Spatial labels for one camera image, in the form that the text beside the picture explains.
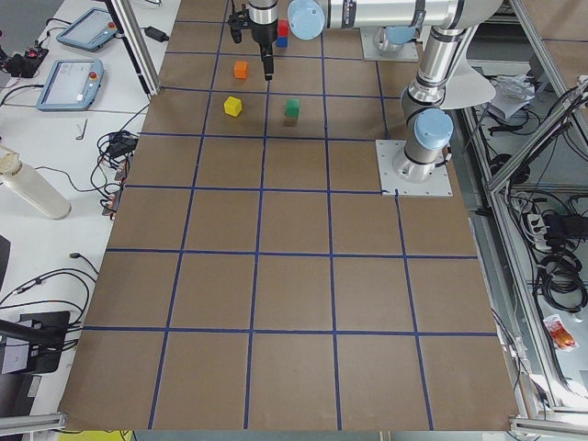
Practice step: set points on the green wooden block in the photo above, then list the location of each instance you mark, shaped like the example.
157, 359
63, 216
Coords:
292, 108

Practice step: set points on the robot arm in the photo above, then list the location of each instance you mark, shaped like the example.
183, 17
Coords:
438, 34

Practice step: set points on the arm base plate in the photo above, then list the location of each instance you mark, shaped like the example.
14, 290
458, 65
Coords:
400, 177
395, 44

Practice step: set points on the yellow wooden block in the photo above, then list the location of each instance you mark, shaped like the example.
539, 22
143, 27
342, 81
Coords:
233, 106

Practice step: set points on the blue wooden block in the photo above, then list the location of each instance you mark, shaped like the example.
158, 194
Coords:
282, 42

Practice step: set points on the teach pendant far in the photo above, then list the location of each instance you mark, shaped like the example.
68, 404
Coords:
89, 32

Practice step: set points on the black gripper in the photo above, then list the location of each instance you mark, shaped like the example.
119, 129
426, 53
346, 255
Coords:
265, 36

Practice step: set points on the red wooden block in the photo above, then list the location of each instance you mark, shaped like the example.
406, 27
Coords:
283, 28

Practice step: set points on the teach pendant near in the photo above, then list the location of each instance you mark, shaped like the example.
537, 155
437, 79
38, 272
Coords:
72, 85

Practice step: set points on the teach pendant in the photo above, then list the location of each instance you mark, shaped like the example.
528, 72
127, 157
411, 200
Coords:
89, 32
72, 85

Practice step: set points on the white bottle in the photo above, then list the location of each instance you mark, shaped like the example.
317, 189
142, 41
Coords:
26, 182

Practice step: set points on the hex key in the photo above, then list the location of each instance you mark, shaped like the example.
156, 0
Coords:
82, 130

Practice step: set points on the black power adapter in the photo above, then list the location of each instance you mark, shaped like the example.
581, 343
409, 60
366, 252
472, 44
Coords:
156, 34

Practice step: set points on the aluminium frame post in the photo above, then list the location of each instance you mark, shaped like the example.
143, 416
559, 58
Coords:
128, 28

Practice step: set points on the orange wooden block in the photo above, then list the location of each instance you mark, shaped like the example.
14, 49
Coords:
241, 70

